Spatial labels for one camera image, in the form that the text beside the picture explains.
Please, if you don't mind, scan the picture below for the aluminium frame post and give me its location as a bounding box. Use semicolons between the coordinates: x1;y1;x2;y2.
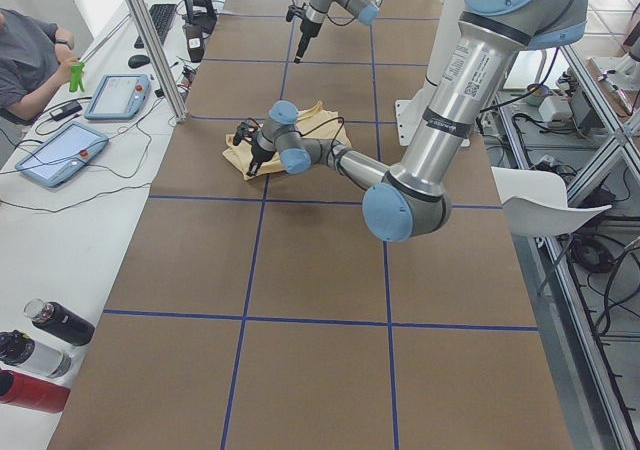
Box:
124;0;187;123

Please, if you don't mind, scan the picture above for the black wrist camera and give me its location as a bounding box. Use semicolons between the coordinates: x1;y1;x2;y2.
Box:
232;121;260;146
285;3;307;22

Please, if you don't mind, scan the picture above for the black keyboard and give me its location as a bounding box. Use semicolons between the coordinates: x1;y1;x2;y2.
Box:
149;3;177;44

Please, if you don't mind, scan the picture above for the black computer mouse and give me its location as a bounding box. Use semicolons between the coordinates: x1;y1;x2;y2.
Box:
127;54;150;69

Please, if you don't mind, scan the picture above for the red water bottle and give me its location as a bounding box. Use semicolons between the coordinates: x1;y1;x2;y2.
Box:
1;370;70;413

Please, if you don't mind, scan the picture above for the clear steel water bottle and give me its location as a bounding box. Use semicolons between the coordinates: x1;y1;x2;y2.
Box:
1;330;71;378

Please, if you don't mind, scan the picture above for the white plastic chair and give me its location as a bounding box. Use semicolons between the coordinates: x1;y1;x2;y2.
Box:
491;167;612;237

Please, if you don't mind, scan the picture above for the beige long-sleeve printed shirt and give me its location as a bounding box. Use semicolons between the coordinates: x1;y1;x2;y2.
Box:
223;100;351;180

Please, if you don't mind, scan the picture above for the seated person grey shirt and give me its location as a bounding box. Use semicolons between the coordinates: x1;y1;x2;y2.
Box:
1;9;77;125

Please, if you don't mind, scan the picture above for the near teach pendant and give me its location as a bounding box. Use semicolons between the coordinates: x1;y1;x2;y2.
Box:
15;122;109;188

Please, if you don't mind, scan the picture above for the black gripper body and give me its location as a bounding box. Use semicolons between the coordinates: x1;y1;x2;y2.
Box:
300;19;320;45
249;141;274;168

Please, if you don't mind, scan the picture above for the far teach pendant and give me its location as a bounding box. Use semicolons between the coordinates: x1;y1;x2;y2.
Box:
84;74;150;120

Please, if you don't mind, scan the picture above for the black water bottle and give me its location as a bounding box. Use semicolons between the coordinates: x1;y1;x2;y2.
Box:
23;298;95;347

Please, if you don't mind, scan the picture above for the teach pendant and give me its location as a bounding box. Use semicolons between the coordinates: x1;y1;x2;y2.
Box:
84;74;150;120
15;122;109;188

